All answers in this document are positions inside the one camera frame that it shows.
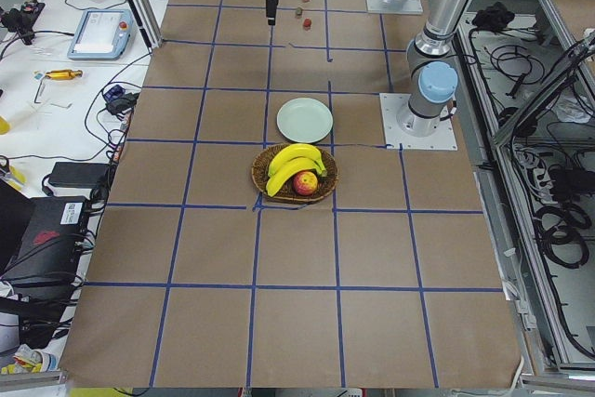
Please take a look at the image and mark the light green plate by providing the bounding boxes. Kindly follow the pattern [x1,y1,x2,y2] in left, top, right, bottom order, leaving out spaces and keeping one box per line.
[276,98,334,143]

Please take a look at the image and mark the yellow banana bunch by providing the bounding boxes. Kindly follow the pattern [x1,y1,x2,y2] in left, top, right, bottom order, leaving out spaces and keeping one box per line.
[266,143,327,196]

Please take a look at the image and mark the teach pendant near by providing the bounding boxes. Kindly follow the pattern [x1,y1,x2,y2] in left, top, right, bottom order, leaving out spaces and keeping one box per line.
[67,9,135,60]

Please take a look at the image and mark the red apple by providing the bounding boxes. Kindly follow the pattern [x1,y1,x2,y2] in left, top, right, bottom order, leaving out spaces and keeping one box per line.
[292,171,319,196]

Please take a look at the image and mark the woven wicker basket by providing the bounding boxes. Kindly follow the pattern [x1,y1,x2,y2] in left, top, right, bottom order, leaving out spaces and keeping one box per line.
[251,143,338,205]

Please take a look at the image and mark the black cloth bundle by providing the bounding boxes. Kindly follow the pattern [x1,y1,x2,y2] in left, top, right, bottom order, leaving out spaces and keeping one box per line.
[471,2,515,33]

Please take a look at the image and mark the golden metal cylinder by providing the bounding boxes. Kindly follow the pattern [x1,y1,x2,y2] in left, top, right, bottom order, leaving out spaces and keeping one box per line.
[44,69,83,81]

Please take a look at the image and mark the black power adapter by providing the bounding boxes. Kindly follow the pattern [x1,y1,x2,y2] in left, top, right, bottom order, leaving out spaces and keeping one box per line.
[48,162,108,189]

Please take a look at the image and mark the black computer box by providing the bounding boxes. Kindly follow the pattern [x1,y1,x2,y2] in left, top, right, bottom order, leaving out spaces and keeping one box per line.
[2,196,88,289]

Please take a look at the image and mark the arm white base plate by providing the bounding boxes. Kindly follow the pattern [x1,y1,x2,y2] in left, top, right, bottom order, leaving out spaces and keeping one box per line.
[366,0,423,16]
[379,93,457,151]

